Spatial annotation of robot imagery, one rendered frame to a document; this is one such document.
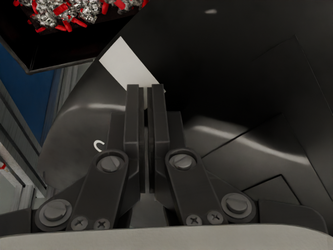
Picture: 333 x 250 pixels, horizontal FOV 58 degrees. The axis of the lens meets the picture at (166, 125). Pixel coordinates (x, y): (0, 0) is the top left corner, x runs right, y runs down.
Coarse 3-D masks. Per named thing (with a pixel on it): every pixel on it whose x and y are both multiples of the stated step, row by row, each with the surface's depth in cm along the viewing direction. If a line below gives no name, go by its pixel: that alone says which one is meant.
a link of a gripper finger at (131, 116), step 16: (128, 96) 12; (112, 112) 13; (128, 112) 11; (112, 128) 12; (128, 128) 11; (112, 144) 11; (128, 144) 10; (144, 144) 12; (144, 160) 11; (144, 176) 11; (64, 192) 9; (128, 192) 10; (144, 192) 12; (48, 208) 9; (64, 208) 9; (128, 208) 11; (48, 224) 8; (64, 224) 9
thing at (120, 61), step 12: (120, 36) 13; (120, 48) 14; (108, 60) 14; (120, 60) 14; (132, 60) 14; (120, 72) 14; (132, 72) 14; (144, 72) 14; (120, 84) 14; (144, 84) 14; (144, 96) 14; (144, 108) 15
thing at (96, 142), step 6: (96, 126) 16; (96, 132) 16; (102, 132) 16; (90, 138) 17; (96, 138) 17; (102, 138) 17; (84, 144) 17; (90, 144) 17; (96, 144) 17; (102, 144) 17; (90, 150) 17; (96, 150) 17; (102, 150) 17
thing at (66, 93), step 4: (68, 68) 131; (76, 68) 132; (68, 72) 130; (76, 72) 130; (68, 76) 129; (76, 76) 129; (68, 80) 128; (72, 80) 128; (68, 84) 126; (72, 84) 126; (68, 88) 125; (72, 88) 125; (64, 92) 124; (68, 92) 124; (64, 96) 123; (64, 100) 122; (52, 188) 101; (48, 192) 100; (52, 192) 100; (56, 192) 100; (48, 196) 99; (52, 196) 99
